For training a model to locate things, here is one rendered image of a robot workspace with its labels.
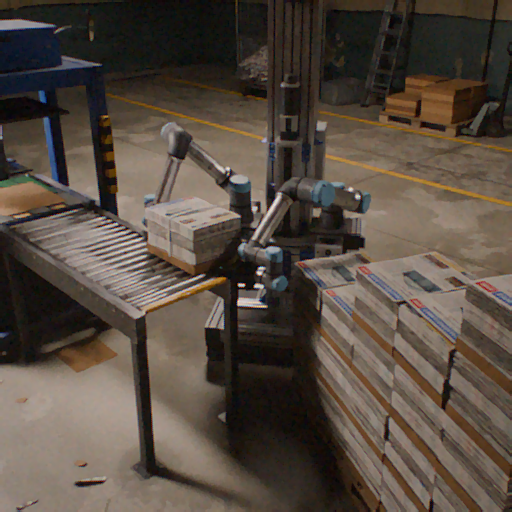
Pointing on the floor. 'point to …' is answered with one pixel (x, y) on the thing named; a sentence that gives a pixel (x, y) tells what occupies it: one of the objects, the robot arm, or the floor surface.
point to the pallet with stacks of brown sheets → (436, 104)
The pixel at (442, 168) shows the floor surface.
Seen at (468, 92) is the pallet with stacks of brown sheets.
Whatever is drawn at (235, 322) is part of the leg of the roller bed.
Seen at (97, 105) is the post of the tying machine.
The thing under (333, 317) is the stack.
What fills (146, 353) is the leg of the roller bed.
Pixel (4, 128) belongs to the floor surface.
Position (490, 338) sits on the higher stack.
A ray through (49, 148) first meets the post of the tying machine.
